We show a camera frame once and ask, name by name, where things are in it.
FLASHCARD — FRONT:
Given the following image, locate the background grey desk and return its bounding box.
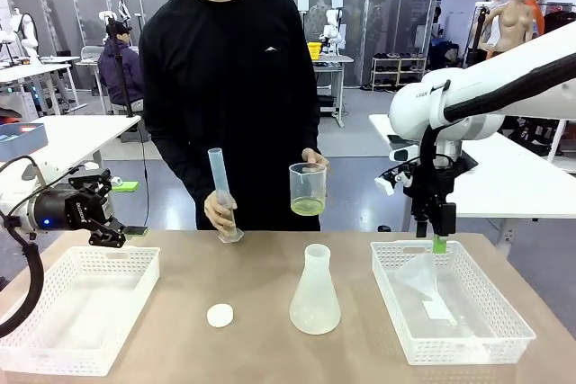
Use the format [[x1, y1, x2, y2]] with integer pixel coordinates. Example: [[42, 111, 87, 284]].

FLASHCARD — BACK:
[[312, 53, 356, 129]]

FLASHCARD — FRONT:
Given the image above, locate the person right hand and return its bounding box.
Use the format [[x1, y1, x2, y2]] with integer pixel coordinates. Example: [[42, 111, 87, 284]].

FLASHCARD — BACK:
[[203, 190, 239, 235]]

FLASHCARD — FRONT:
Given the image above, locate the white perforated plastic basket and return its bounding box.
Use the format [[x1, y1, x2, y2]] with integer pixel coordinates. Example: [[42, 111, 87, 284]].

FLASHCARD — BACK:
[[370, 239, 537, 366], [0, 246, 161, 378]]

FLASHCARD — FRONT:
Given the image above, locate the person left hand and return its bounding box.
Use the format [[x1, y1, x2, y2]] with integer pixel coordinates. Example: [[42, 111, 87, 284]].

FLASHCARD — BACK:
[[300, 147, 330, 166]]

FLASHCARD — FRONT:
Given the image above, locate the background person in black cap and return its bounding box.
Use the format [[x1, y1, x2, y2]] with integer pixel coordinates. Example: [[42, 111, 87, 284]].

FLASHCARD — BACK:
[[97, 20, 145, 109]]

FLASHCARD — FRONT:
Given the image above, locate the clear beaker with yellow liquid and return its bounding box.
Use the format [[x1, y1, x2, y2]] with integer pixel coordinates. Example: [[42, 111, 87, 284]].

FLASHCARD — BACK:
[[288, 162, 328, 217]]

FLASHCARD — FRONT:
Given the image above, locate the beige mannequin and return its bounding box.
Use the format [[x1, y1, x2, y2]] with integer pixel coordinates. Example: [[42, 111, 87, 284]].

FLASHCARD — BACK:
[[477, 0, 535, 56]]

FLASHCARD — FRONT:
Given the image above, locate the background white robot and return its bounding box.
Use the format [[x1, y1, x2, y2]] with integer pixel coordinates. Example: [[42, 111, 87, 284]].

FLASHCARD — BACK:
[[321, 8, 347, 55], [8, 8, 42, 66]]

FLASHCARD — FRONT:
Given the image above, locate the blue box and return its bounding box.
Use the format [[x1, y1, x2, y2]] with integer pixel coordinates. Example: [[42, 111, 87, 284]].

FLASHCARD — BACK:
[[0, 121, 49, 162]]

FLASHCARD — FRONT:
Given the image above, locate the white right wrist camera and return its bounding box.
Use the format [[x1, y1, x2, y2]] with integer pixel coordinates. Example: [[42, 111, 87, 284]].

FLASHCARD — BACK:
[[373, 144, 422, 197]]

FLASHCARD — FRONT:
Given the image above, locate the translucent plastic funnel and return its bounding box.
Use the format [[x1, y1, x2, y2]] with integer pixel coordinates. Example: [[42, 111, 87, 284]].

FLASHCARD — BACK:
[[395, 254, 459, 326]]

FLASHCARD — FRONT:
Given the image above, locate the round white flask cap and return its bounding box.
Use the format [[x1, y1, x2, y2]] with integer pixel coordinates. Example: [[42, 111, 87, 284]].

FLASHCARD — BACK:
[[206, 303, 235, 328]]

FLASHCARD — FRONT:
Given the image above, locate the thin black hanging cable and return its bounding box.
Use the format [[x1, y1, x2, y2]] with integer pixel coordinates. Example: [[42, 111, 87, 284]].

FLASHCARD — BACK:
[[140, 140, 150, 228]]

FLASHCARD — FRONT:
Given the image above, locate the translucent plastic graduated cylinder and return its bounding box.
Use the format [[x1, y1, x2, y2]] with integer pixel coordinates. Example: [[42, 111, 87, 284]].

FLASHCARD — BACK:
[[207, 147, 245, 245]]

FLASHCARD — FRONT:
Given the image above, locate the person left forearm black sleeve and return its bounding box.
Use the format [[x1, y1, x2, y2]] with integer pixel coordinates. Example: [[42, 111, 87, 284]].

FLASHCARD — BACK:
[[303, 100, 321, 156]]

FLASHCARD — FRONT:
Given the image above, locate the background white desk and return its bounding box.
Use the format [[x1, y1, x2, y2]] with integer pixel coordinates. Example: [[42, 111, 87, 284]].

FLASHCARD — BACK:
[[0, 55, 83, 116]]

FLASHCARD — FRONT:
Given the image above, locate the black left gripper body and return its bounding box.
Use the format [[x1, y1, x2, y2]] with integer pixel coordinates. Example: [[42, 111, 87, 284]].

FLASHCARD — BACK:
[[27, 185, 114, 235]]

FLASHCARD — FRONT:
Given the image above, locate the camouflage jacket on mannequin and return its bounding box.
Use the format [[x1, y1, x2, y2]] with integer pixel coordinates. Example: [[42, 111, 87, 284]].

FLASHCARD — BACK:
[[308, 0, 333, 42]]

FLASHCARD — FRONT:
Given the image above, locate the shoe rack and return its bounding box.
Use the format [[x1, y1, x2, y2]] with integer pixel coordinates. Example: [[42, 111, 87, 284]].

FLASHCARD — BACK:
[[371, 53, 428, 91]]

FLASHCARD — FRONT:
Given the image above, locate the person right forearm black sleeve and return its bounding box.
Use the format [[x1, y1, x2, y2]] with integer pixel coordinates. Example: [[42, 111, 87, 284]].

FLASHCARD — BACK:
[[150, 129, 218, 206]]

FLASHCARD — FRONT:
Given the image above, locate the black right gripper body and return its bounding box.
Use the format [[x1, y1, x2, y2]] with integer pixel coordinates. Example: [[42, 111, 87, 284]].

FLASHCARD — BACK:
[[402, 161, 461, 215]]

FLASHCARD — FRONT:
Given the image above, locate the translucent plastic conical flask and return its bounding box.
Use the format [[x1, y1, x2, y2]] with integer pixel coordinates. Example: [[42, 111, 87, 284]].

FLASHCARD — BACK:
[[288, 243, 343, 335]]

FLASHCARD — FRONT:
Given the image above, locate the person torso black sweater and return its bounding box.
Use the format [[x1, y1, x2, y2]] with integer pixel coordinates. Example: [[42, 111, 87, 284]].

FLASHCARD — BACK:
[[138, 0, 321, 232]]

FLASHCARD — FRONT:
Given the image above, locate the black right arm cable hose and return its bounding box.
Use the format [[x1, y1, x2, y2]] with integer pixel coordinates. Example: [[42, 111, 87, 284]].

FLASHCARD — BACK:
[[418, 54, 576, 187]]

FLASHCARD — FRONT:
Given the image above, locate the large white table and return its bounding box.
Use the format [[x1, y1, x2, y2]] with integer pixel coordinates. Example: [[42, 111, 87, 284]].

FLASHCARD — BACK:
[[0, 113, 143, 170], [368, 112, 576, 219]]

